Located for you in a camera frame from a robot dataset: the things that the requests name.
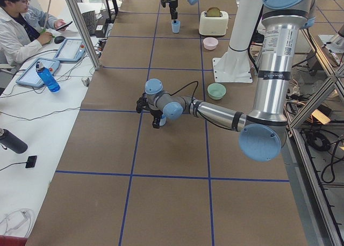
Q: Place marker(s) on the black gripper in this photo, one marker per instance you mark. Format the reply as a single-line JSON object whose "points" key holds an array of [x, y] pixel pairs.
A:
{"points": [[155, 114], [173, 2]]}

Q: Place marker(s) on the blue cup robot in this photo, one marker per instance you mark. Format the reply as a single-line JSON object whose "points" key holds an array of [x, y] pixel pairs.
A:
{"points": [[175, 26], [163, 120]]}

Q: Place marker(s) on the brown toast slice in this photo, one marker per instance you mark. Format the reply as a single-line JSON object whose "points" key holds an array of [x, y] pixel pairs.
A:
{"points": [[213, 12]]}

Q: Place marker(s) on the cream two-slot toaster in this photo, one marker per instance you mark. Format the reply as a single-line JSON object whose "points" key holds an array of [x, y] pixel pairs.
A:
{"points": [[213, 26]]}

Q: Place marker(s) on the pink plastic bowl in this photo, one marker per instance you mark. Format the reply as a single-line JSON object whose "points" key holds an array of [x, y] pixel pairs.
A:
{"points": [[210, 43]]}

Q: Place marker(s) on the green plastic bowl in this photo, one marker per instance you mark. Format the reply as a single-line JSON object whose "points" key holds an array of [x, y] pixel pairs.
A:
{"points": [[216, 91]]}

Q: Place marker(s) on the small metal cup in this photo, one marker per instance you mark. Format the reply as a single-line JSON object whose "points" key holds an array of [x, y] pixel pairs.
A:
{"points": [[85, 81]]}

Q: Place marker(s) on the black keyboard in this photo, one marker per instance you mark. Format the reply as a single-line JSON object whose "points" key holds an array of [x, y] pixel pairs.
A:
{"points": [[89, 18]]}

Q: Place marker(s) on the far teach pendant tablet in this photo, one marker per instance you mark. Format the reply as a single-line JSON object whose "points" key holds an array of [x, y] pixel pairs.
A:
{"points": [[71, 50]]}

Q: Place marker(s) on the teach pendant tablet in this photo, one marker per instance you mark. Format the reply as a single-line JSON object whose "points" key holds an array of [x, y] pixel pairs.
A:
{"points": [[71, 50], [30, 77]]}

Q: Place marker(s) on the smartphone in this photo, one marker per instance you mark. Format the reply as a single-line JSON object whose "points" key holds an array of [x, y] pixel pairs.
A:
{"points": [[64, 26]]}

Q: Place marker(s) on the blue water bottle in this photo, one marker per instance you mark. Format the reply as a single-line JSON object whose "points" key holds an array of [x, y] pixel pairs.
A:
{"points": [[47, 77]]}

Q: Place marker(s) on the black computer mouse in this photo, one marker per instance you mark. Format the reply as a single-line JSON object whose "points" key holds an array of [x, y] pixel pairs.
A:
{"points": [[59, 39]]}

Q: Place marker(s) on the small black square device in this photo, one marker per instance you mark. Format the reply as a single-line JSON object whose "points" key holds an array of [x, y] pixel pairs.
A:
{"points": [[31, 161]]}

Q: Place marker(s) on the near teach pendant tablet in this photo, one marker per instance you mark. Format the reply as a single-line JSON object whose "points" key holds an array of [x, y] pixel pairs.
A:
{"points": [[30, 77]]}

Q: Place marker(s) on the dark grey thermos bottle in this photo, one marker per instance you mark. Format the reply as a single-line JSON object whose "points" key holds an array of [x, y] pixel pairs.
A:
{"points": [[10, 141]]}

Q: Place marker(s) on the person in white coat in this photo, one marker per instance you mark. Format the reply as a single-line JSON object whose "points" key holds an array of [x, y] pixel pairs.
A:
{"points": [[24, 30]]}

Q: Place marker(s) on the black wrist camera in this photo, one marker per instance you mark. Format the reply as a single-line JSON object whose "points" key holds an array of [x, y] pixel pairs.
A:
{"points": [[141, 104]]}

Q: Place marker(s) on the aluminium frame post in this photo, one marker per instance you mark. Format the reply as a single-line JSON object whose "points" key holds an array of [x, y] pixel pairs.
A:
{"points": [[82, 29]]}

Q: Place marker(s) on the aluminium side frame rail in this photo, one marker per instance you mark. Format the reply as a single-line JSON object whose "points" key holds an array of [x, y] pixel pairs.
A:
{"points": [[315, 114]]}

